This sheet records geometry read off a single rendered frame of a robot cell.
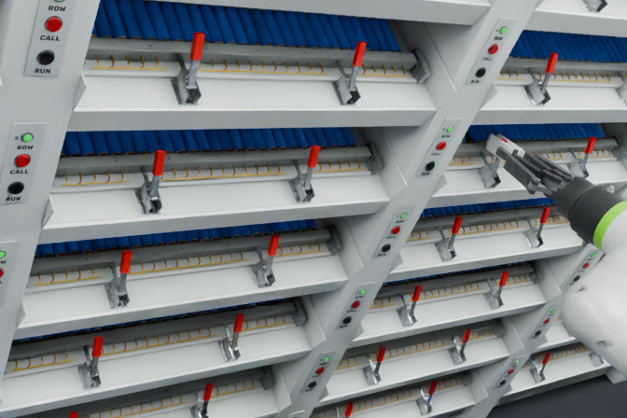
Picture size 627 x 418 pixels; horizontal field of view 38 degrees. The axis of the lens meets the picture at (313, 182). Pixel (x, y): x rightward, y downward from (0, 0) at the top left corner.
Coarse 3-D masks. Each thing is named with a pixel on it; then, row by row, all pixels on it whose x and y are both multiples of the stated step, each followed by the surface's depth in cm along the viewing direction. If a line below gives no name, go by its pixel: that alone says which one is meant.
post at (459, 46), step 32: (512, 0) 135; (448, 32) 141; (480, 32) 136; (512, 32) 140; (448, 64) 141; (480, 96) 147; (384, 128) 154; (416, 128) 148; (416, 160) 150; (448, 160) 155; (416, 192) 156; (352, 224) 162; (384, 224) 158; (352, 288) 166; (320, 320) 171; (320, 352) 176; (288, 384) 181; (320, 384) 185
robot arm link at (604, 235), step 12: (624, 204) 145; (612, 216) 144; (624, 216) 143; (600, 228) 145; (612, 228) 143; (624, 228) 142; (600, 240) 145; (612, 240) 143; (624, 240) 141; (612, 252) 141; (624, 252) 139; (612, 264) 139; (624, 264) 138
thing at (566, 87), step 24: (528, 48) 164; (552, 48) 169; (576, 48) 172; (600, 48) 178; (624, 48) 183; (504, 72) 158; (528, 72) 162; (552, 72) 165; (576, 72) 169; (600, 72) 173; (624, 72) 177; (504, 96) 155; (528, 96) 159; (552, 96) 163; (576, 96) 167; (600, 96) 171; (624, 96) 174; (480, 120) 153; (504, 120) 157; (528, 120) 161; (552, 120) 165; (576, 120) 170; (600, 120) 174; (624, 120) 179
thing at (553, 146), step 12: (468, 144) 169; (480, 144) 170; (516, 144) 176; (528, 144) 179; (540, 144) 181; (552, 144) 183; (564, 144) 185; (576, 144) 187; (600, 144) 192; (612, 144) 194; (456, 156) 168; (468, 156) 169; (480, 156) 172; (492, 156) 172; (600, 156) 192
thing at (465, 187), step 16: (608, 128) 199; (624, 128) 196; (624, 144) 196; (464, 160) 169; (480, 160) 172; (624, 160) 197; (448, 176) 165; (464, 176) 167; (512, 176) 174; (592, 176) 188; (608, 176) 192; (624, 176) 195; (448, 192) 162; (464, 192) 164; (480, 192) 167; (496, 192) 170; (512, 192) 173
